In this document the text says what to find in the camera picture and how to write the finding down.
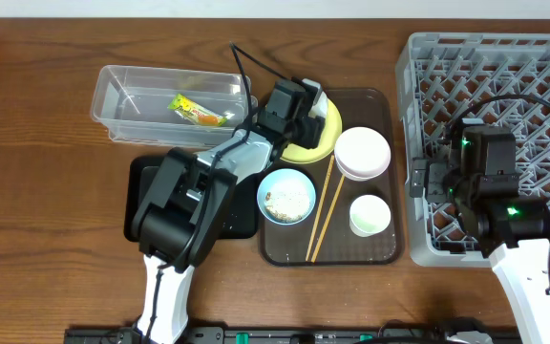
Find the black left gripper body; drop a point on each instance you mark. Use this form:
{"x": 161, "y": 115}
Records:
{"x": 310, "y": 132}

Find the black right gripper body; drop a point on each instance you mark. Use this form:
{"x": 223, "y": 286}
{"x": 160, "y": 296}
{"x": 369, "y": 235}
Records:
{"x": 418, "y": 179}

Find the small white cup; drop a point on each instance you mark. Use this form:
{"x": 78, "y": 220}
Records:
{"x": 369, "y": 215}

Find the light blue bowl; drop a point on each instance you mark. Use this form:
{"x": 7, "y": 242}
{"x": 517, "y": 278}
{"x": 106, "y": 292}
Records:
{"x": 286, "y": 180}

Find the yellow green snack wrapper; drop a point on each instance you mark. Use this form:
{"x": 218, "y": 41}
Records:
{"x": 197, "y": 114}

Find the white napkin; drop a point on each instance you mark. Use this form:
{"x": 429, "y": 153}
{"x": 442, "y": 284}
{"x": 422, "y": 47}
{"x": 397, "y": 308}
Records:
{"x": 319, "y": 109}

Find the rice food scraps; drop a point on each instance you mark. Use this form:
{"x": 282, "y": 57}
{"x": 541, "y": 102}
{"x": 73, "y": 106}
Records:
{"x": 287, "y": 207}

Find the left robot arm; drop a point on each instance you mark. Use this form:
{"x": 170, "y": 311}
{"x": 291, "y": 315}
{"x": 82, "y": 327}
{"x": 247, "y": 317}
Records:
{"x": 182, "y": 213}

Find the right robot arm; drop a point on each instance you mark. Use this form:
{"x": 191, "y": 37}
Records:
{"x": 479, "y": 179}

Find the clear plastic waste bin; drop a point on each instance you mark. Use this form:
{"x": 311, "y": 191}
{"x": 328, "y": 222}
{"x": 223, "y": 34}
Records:
{"x": 133, "y": 103}

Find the black waste tray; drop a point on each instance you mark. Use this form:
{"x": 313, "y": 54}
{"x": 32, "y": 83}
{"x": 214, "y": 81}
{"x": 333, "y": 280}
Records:
{"x": 242, "y": 221}

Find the grey dishwasher rack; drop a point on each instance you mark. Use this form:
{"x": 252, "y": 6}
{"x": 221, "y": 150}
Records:
{"x": 441, "y": 74}

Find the yellow plate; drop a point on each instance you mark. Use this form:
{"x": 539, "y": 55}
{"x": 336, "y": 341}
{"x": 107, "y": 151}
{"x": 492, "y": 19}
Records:
{"x": 332, "y": 131}

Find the pink white bowl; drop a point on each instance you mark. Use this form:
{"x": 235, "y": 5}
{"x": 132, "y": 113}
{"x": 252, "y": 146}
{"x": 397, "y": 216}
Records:
{"x": 362, "y": 154}

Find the brown serving tray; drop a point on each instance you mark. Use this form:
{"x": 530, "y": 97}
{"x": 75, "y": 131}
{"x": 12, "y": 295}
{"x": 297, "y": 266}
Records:
{"x": 286, "y": 246}

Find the right wooden chopstick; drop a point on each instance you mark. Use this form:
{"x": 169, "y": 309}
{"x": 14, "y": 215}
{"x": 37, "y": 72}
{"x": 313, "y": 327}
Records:
{"x": 327, "y": 219}

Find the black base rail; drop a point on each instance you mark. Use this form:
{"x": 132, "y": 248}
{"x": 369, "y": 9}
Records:
{"x": 464, "y": 330}

